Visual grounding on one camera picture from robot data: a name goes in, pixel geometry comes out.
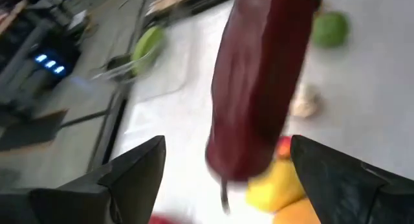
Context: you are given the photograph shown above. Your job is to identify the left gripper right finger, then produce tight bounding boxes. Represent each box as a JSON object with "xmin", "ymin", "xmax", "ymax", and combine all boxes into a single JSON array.
[{"xmin": 289, "ymin": 134, "xmax": 414, "ymax": 224}]

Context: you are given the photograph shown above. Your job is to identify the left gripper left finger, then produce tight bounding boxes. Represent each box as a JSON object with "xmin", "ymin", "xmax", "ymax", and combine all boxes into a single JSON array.
[{"xmin": 0, "ymin": 135, "xmax": 168, "ymax": 224}]

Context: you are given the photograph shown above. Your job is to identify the orange-red tomato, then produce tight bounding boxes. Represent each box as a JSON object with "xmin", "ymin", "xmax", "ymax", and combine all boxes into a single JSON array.
[{"xmin": 273, "ymin": 197, "xmax": 321, "ymax": 224}]

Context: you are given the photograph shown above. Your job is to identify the red fruit green top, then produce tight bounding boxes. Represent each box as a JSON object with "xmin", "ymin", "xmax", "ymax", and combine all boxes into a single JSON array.
[{"xmin": 147, "ymin": 214, "xmax": 195, "ymax": 224}]

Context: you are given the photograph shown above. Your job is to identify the yellow lemon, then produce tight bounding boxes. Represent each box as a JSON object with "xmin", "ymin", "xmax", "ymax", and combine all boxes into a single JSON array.
[{"xmin": 245, "ymin": 158, "xmax": 307, "ymax": 214}]

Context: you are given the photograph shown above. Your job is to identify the small red orange fruit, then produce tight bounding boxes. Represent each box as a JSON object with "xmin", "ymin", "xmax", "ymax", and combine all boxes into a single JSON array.
[{"xmin": 275, "ymin": 135, "xmax": 294, "ymax": 161}]

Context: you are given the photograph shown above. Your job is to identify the white garlic bulb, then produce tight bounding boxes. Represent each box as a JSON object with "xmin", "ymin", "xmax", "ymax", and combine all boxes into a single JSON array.
[{"xmin": 289, "ymin": 82, "xmax": 323, "ymax": 118}]

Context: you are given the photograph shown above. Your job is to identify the dark red fruit with stem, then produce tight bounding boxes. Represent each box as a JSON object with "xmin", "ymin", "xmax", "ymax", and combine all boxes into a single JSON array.
[{"xmin": 204, "ymin": 0, "xmax": 324, "ymax": 215}]

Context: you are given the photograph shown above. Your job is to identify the green cucumber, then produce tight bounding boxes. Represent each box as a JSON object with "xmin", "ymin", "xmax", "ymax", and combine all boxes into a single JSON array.
[{"xmin": 131, "ymin": 25, "xmax": 166, "ymax": 76}]

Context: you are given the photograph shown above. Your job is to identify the green lime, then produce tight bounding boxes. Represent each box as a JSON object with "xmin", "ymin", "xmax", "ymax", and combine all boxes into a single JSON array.
[{"xmin": 310, "ymin": 10, "xmax": 351, "ymax": 49}]

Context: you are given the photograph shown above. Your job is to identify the black flat floor plate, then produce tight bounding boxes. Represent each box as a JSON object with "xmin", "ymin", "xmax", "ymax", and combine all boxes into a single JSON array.
[{"xmin": 0, "ymin": 109, "xmax": 69, "ymax": 153}]

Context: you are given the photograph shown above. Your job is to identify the clear plastic basket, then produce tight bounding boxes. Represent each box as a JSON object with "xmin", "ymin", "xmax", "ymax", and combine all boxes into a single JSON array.
[{"xmin": 90, "ymin": 21, "xmax": 195, "ymax": 104}]

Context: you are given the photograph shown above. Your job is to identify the black device blue lights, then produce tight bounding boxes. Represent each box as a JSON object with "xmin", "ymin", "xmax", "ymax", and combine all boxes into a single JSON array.
[{"xmin": 0, "ymin": 19, "xmax": 83, "ymax": 118}]

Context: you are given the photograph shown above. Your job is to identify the black table frame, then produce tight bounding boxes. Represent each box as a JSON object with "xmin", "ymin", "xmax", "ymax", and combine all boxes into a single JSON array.
[{"xmin": 85, "ymin": 0, "xmax": 239, "ymax": 173}]

